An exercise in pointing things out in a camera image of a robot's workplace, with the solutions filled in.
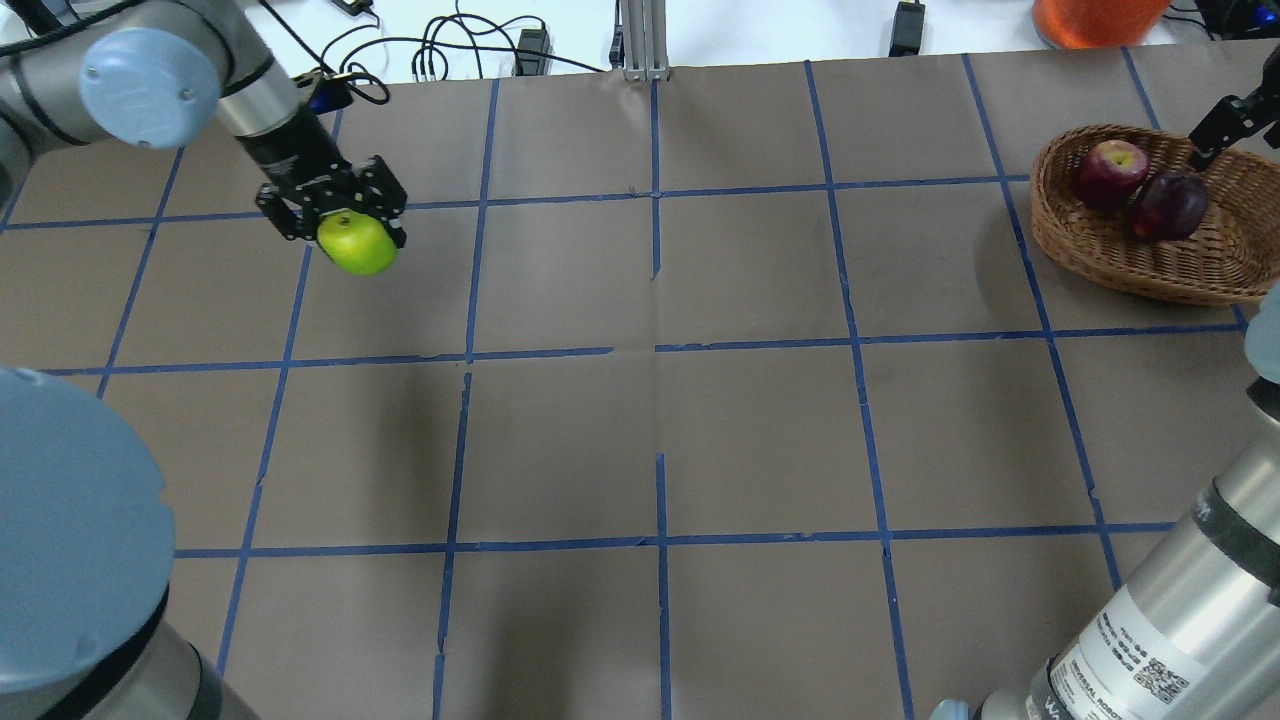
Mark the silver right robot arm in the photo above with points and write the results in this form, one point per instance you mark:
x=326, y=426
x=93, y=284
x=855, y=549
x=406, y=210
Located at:
x=1192, y=634

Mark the aluminium frame post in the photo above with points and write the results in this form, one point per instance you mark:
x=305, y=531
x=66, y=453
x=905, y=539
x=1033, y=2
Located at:
x=642, y=52

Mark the light red apple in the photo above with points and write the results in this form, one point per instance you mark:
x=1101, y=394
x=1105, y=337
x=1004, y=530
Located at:
x=1110, y=173

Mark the woven wicker basket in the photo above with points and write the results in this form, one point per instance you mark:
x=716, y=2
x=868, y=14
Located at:
x=1232, y=258

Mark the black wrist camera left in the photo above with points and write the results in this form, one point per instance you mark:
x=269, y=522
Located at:
x=324, y=92

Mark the orange bucket with lid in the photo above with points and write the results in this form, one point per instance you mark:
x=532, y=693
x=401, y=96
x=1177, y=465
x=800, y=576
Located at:
x=1092, y=24

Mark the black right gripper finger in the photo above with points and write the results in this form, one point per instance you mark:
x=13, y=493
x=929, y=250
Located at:
x=1230, y=120

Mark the green apple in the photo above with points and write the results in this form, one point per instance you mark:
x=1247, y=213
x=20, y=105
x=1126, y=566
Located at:
x=357, y=244

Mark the dark red apple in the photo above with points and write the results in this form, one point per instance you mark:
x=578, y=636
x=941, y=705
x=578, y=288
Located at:
x=1170, y=205

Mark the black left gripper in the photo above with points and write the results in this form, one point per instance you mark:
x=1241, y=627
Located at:
x=291, y=152

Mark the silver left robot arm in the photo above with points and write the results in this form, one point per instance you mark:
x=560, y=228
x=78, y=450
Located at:
x=88, y=543

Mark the black power adapter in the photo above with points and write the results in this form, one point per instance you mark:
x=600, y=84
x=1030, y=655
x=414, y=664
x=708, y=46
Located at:
x=907, y=30

